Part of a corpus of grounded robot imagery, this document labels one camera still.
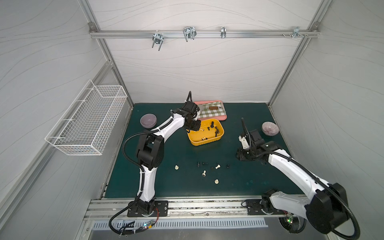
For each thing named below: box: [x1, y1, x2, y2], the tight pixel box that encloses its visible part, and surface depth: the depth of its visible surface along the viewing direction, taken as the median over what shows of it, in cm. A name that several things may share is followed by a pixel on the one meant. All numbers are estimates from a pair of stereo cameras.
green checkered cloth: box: [198, 101, 227, 119], surface depth 117 cm
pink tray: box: [193, 100, 228, 121], surface depth 117 cm
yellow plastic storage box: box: [187, 118, 225, 146], surface depth 106 cm
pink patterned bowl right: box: [261, 121, 280, 136], surface depth 106 cm
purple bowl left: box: [140, 113, 157, 129], surface depth 107 cm
